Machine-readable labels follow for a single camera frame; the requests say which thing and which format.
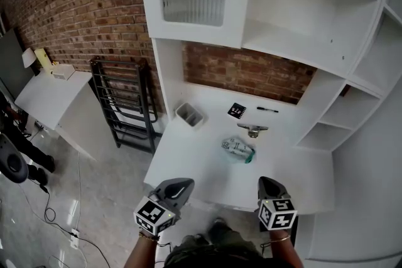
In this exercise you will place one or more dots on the black printed card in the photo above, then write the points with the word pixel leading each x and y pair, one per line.
pixel 236 110

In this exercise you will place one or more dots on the black pen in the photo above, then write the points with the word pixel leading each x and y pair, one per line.
pixel 267 110

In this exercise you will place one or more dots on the white power strip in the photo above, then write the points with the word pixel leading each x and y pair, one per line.
pixel 74 238

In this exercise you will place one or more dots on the clear plastic bag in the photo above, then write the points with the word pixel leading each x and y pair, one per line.
pixel 235 147

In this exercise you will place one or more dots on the pale yellow box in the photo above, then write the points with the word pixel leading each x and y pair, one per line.
pixel 42 58

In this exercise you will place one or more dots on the small white box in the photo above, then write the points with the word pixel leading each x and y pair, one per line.
pixel 64 72

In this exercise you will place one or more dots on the metal clip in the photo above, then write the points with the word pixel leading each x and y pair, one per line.
pixel 252 128

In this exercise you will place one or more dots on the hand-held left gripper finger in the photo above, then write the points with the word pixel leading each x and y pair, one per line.
pixel 172 182
pixel 186 196

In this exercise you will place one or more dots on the black folding metal rack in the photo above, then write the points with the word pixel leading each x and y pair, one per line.
pixel 125 103

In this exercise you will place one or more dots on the person's right forearm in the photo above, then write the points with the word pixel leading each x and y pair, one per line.
pixel 285 255

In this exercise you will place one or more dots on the grey round device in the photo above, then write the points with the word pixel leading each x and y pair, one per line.
pixel 12 163

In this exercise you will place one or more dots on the person's olive clothing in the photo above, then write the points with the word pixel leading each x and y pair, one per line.
pixel 226 235

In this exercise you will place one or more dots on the white table lamp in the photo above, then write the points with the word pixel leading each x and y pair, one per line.
pixel 29 57

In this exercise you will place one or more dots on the grey upright panel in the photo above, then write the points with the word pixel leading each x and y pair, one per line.
pixel 12 66

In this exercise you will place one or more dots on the white desk with hutch shelves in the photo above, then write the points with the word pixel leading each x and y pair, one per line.
pixel 188 160

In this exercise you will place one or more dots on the white divided pen holder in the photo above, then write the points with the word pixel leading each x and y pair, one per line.
pixel 189 116

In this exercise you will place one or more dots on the small white table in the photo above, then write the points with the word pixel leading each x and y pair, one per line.
pixel 47 97

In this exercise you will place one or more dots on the person's left forearm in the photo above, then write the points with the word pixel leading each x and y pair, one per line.
pixel 141 254

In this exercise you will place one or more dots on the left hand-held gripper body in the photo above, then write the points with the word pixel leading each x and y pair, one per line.
pixel 154 215

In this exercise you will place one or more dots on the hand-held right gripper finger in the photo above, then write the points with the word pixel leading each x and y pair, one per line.
pixel 281 189
pixel 262 191

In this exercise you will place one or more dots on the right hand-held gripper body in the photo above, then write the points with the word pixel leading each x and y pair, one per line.
pixel 278 213

